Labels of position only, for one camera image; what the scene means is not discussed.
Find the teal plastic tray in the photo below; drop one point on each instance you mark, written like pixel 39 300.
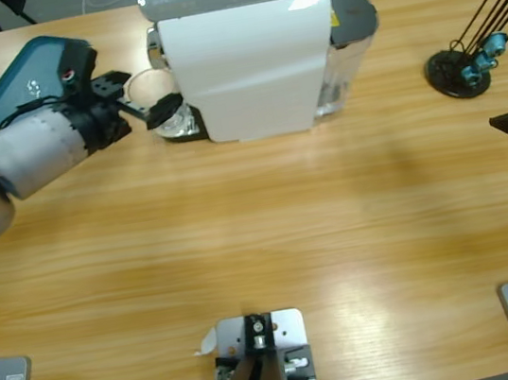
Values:
pixel 13 82

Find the white mounting block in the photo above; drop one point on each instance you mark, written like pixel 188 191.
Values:
pixel 289 328

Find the clear water tank black lid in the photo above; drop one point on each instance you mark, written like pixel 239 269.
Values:
pixel 352 13

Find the metal drip tray grille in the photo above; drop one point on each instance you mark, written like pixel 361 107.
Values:
pixel 197 129

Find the white capsule coffee machine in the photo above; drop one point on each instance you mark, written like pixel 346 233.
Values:
pixel 240 68

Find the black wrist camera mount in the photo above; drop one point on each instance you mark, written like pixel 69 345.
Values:
pixel 79 63

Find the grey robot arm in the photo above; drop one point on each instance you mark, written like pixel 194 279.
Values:
pixel 23 152

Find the black capsule holder with rods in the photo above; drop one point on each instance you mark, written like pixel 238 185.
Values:
pixel 444 71

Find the blue coffee capsule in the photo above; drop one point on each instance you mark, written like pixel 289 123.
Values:
pixel 485 61
pixel 470 74
pixel 496 43

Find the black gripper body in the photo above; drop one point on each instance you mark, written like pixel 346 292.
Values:
pixel 101 124

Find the white paper tag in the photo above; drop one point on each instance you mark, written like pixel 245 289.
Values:
pixel 207 342

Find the black clamp block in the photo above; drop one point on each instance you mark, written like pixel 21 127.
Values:
pixel 224 373
pixel 298 360

